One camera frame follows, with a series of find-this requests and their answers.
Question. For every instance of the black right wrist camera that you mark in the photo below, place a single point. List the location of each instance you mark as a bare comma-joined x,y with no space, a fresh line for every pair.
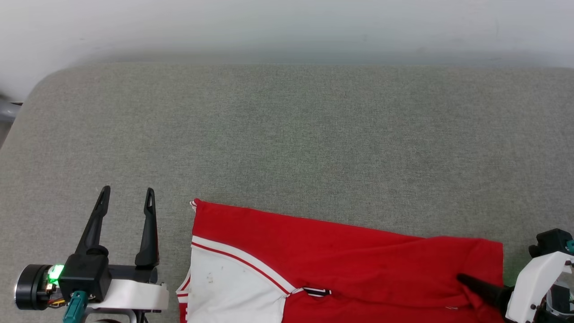
549,242

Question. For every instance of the grey fabric sofa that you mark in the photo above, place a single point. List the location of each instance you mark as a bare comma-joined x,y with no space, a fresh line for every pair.
291,134

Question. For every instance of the white left camera bracket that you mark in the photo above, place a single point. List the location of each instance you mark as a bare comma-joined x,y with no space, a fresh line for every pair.
134,296

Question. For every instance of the red and white shirt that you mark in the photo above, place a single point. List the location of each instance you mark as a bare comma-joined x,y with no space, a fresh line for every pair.
358,264

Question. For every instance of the grey rounded object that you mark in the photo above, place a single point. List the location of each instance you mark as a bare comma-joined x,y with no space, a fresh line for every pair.
6,110

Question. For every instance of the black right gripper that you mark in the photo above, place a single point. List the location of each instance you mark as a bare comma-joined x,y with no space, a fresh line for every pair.
563,300

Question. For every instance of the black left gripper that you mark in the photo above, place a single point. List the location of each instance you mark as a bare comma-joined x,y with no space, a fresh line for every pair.
31,287

